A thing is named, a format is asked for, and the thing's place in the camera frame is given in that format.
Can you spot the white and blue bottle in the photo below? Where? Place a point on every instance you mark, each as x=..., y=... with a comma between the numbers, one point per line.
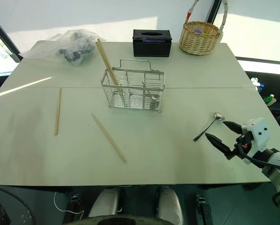
x=257, y=84

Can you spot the clear plastic bag with parts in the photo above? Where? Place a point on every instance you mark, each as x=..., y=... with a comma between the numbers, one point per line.
x=72, y=47

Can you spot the green bottle with yellow cap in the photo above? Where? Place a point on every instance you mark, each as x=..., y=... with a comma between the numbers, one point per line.
x=270, y=99

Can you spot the black tissue box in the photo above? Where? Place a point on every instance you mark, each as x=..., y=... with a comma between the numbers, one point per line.
x=151, y=47

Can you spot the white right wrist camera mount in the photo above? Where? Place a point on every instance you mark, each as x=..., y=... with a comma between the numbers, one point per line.
x=259, y=133

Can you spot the silver metal spoon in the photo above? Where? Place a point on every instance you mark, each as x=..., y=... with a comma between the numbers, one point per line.
x=206, y=129

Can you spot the dark round disc with screws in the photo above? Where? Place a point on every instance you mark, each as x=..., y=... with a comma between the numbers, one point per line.
x=11, y=206

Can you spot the wooden chopstick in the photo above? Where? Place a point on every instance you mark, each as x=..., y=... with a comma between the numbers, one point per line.
x=106, y=65
x=109, y=138
x=107, y=59
x=58, y=111

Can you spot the white rounded robot leg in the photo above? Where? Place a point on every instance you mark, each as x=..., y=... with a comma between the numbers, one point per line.
x=169, y=204
x=106, y=202

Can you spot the dark rounded robot torso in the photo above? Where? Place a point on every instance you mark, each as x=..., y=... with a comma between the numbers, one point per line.
x=116, y=220

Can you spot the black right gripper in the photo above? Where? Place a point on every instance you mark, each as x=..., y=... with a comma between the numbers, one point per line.
x=241, y=146

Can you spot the black window frame bar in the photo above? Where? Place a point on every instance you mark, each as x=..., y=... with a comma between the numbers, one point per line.
x=213, y=10
x=6, y=39

